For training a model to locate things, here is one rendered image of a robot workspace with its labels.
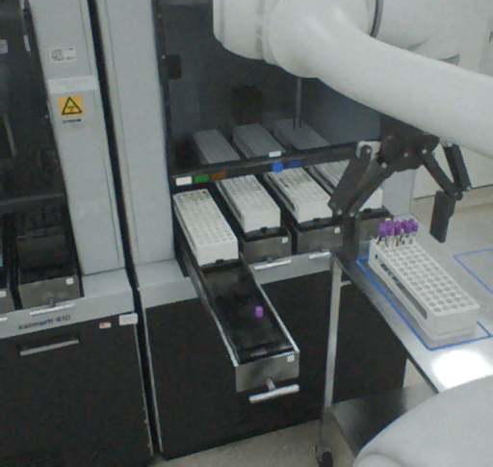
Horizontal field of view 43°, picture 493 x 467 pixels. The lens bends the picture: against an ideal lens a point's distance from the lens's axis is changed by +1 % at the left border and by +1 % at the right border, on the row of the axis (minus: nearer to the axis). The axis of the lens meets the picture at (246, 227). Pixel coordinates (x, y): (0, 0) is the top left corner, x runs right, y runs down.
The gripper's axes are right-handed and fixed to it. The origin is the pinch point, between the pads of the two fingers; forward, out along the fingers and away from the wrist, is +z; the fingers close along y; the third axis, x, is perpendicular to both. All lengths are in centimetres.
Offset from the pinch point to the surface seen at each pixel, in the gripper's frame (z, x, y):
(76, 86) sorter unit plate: -3, 75, -36
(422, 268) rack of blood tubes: 32, 32, 29
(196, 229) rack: 34, 68, -13
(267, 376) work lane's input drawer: 44, 23, -10
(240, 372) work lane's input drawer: 41, 23, -16
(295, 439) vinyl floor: 121, 66, 15
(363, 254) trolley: 39, 49, 24
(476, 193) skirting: 116, 185, 170
